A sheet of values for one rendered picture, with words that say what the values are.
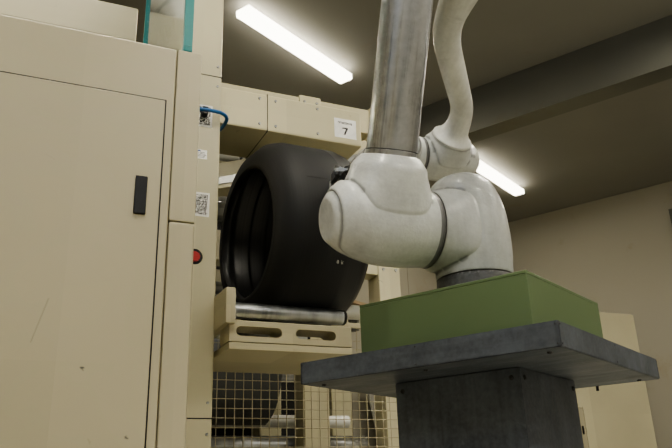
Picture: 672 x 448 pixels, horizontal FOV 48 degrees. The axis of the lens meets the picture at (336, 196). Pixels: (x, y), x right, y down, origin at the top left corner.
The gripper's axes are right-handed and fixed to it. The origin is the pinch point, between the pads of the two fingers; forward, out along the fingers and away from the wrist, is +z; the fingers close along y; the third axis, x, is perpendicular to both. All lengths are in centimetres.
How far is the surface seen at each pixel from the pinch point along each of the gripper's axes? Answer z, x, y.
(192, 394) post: 15, 58, 33
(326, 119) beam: 56, -41, -20
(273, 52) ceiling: 325, -197, -87
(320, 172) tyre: 5.9, -4.6, 2.5
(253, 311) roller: 10.5, 36.1, 19.2
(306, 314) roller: 10.5, 36.0, 3.6
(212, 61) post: 30, -43, 31
